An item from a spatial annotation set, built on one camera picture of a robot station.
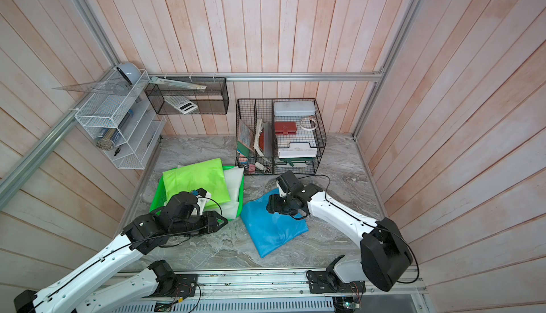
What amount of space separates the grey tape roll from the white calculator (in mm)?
172

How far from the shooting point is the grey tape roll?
83 centimetres

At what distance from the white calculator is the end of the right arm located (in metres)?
0.56

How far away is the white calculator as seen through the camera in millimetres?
968

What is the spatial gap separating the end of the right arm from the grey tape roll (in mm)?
714

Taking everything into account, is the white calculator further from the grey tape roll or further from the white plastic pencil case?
the white plastic pencil case

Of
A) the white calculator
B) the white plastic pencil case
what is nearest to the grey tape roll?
the white calculator

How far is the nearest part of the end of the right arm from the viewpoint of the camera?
1.97 ft
